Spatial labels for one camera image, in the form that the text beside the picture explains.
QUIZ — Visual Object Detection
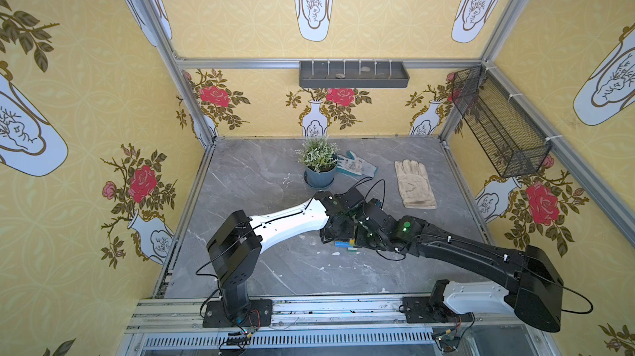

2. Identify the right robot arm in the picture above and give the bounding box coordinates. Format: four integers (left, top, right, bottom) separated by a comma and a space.
347, 202, 564, 333

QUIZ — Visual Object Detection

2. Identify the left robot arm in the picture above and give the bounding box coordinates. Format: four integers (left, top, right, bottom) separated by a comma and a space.
207, 187, 365, 324

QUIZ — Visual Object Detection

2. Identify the teal grey work glove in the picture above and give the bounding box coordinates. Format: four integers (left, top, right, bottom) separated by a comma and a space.
337, 150, 377, 178

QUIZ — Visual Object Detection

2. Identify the green artificial plant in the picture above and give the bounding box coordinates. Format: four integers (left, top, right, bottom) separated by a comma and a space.
298, 137, 339, 173

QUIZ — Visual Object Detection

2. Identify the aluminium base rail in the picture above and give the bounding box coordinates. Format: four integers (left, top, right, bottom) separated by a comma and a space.
117, 293, 560, 355

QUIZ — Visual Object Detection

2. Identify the aluminium corner post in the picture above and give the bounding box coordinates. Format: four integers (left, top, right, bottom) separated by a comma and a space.
130, 0, 217, 149

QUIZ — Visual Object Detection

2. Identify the beige work glove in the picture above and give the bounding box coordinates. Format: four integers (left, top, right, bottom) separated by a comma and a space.
395, 159, 438, 210

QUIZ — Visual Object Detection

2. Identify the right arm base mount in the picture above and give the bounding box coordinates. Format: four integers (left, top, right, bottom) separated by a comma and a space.
399, 296, 474, 326

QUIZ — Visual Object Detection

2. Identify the grey wall shelf tray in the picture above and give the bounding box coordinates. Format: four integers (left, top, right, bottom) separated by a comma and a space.
299, 59, 410, 89

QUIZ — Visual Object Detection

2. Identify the black wire mesh basket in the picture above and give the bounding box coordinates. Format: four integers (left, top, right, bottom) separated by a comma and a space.
450, 67, 552, 177

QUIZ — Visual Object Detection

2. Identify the grey plant pot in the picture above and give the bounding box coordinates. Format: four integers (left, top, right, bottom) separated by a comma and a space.
304, 167, 337, 189

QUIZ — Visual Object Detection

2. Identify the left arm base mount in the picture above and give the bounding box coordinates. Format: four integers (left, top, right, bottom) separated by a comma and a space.
202, 299, 273, 329

